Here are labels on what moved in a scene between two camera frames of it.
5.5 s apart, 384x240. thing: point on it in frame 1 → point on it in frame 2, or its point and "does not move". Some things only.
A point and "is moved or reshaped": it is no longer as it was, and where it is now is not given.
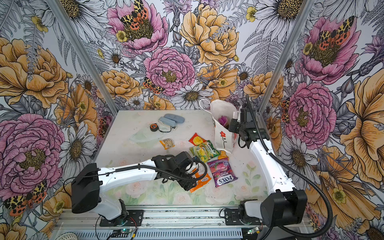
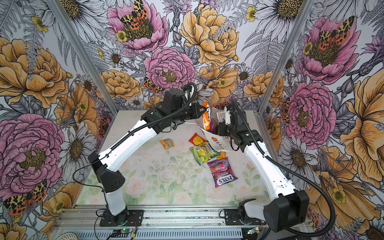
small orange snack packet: [223, 155] does not move
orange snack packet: [200, 183] → [206, 116]
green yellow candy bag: [205, 151] does not move
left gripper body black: [183, 179] → [192, 111]
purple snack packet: [223, 121] is moved or reshaped
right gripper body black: [236, 127] → [225, 130]
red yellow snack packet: [196, 140] does not move
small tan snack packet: [167, 143] does not move
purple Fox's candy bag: [222, 171] does not move
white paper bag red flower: [225, 139] is moved or reshaped
